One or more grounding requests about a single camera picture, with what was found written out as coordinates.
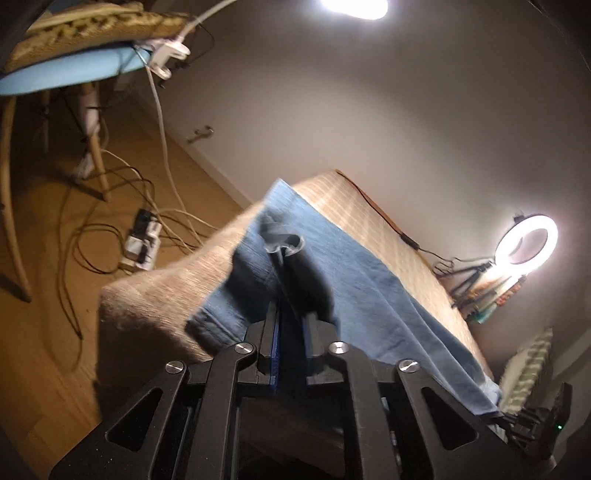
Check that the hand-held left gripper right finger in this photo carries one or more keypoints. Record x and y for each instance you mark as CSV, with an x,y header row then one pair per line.
x,y
317,344

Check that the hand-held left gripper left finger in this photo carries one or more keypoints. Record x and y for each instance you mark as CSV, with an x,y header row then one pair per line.
x,y
276,355

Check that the blue denim pants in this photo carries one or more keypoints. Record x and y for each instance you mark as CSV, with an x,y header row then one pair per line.
x,y
360,277

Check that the green striped pillow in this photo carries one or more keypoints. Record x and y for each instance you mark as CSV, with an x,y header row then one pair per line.
x,y
538,360

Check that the white clamp lamp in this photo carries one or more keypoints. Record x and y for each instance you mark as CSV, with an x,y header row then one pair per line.
x,y
168,53

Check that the blue chair with wooden legs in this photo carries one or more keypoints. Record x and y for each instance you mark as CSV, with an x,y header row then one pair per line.
x,y
69,74

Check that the patterned seat cushion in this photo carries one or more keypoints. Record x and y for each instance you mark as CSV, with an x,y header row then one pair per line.
x,y
83,30

